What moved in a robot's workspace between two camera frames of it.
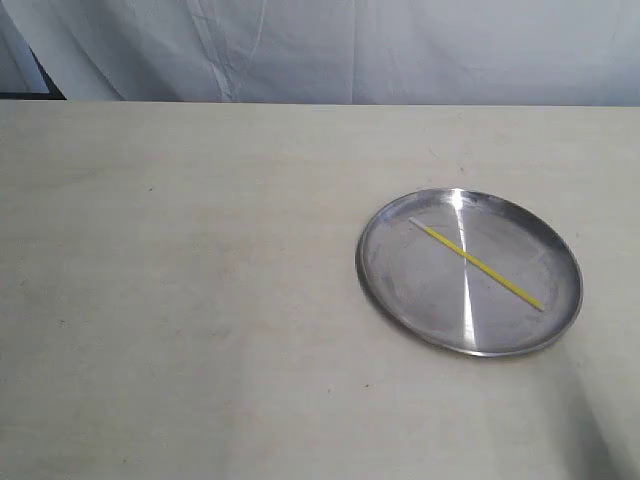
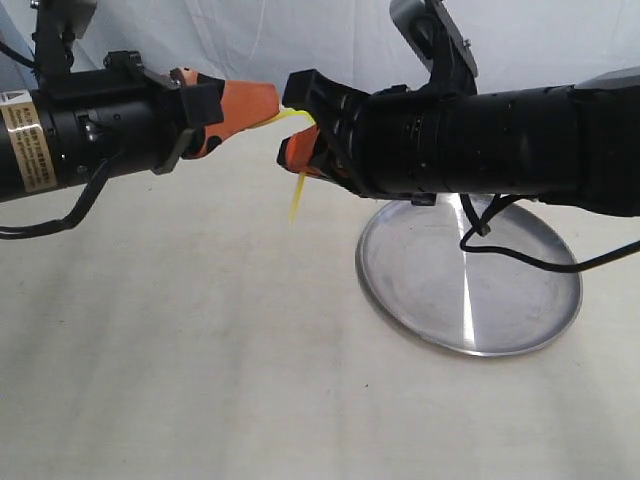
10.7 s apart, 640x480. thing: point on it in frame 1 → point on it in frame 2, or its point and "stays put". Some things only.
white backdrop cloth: x=333 y=52 stays put
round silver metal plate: x=470 y=272 stays put
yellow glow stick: x=472 y=258 → x=301 y=177
